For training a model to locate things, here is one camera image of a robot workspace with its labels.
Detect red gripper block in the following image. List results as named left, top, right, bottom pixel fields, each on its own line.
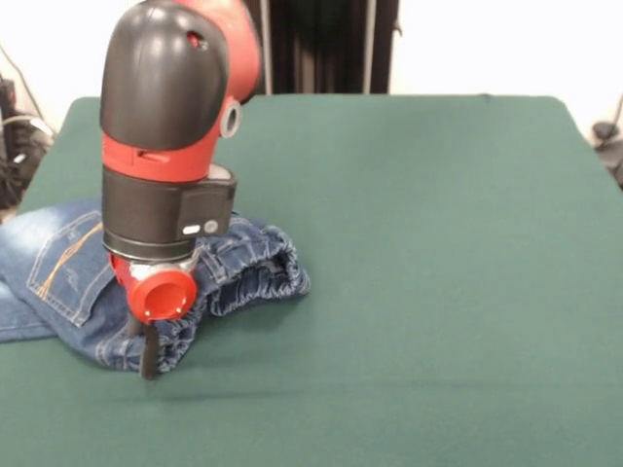
left=107, top=250, right=200, bottom=381

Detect blue denim jeans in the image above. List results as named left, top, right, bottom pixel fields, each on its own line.
left=0, top=198, right=312, bottom=375

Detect dark green table cloth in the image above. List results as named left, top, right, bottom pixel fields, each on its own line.
left=0, top=93, right=623, bottom=467

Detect black power adapter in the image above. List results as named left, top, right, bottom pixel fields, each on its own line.
left=592, top=121, right=620, bottom=143

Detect black cable heap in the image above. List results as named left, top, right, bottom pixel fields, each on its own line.
left=0, top=43, right=57, bottom=210

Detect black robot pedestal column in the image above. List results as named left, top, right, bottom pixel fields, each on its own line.
left=252, top=0, right=405, bottom=96

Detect dark floor cable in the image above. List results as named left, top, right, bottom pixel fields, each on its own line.
left=596, top=138, right=623, bottom=191

